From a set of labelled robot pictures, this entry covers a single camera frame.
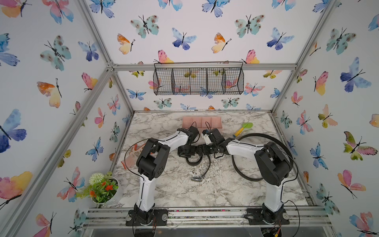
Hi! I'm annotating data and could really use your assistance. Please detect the black belt coil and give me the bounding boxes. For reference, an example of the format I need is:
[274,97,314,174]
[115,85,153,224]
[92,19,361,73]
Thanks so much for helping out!
[231,133,295,182]

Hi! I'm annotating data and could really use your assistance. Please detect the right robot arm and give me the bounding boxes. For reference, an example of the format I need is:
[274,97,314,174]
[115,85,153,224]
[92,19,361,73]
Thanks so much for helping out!
[189,129,295,225]

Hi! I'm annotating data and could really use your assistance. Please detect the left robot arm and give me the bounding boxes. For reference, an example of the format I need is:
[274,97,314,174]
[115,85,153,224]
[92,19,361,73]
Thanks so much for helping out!
[125,126,199,227]

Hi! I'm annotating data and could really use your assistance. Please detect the pink compartment storage tray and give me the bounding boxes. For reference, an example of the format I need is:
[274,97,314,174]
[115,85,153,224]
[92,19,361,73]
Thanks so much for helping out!
[182,116,223,133]

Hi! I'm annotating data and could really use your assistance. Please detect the green yellow toy shovel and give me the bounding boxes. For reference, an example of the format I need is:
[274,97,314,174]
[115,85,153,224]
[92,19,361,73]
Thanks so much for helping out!
[233,122,253,138]

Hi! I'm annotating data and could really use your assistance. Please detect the potted artificial flower plant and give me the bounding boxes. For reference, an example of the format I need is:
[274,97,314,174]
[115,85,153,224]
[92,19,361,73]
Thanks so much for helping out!
[77,171,123,206]

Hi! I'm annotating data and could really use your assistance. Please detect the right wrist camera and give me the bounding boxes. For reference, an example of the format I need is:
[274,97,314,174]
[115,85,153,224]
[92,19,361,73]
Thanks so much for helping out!
[201,133,212,145]

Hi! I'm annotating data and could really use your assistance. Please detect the black wire wall basket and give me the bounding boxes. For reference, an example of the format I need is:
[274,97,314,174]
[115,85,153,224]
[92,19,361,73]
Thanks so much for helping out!
[150,62,244,96]

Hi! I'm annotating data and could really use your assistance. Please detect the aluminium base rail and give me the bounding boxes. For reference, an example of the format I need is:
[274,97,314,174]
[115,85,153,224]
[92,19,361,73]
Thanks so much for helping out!
[84,206,332,229]

